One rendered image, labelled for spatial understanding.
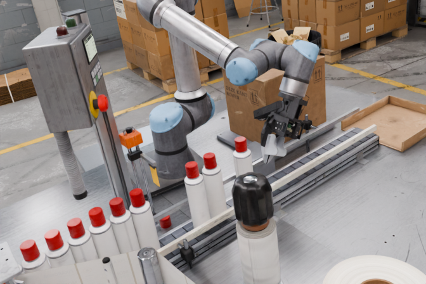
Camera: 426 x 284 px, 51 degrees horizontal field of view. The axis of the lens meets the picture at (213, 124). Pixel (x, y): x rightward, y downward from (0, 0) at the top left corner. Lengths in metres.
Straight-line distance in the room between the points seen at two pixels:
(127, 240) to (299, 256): 0.42
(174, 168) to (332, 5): 3.46
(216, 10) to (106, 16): 2.32
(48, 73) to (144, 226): 0.43
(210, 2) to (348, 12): 1.41
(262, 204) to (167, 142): 0.68
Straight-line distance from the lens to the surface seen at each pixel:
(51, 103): 0.98
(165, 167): 1.56
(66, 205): 1.62
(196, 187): 1.17
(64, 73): 0.95
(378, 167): 1.57
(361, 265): 0.94
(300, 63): 1.26
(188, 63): 1.52
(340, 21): 4.82
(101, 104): 0.98
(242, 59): 1.19
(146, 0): 1.37
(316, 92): 1.72
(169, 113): 1.49
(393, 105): 1.98
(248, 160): 1.25
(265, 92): 1.53
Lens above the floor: 1.68
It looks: 26 degrees down
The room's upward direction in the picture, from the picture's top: 9 degrees counter-clockwise
